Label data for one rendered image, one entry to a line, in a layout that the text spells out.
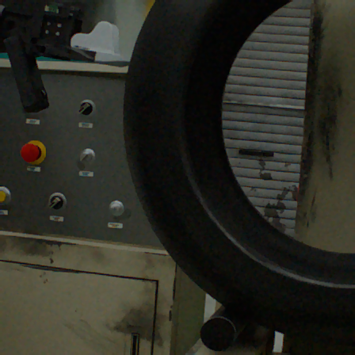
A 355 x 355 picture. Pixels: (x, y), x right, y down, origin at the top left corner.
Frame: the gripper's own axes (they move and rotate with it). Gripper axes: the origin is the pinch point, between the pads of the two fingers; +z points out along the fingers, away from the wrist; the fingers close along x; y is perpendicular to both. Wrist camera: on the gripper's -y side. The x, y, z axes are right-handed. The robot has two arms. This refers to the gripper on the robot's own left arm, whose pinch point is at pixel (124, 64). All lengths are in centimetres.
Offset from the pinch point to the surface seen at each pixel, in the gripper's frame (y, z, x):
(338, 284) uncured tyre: -21.3, 35.3, -13.0
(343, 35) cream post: 12.4, 27.6, 25.3
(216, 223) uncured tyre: -17.1, 18.7, -12.9
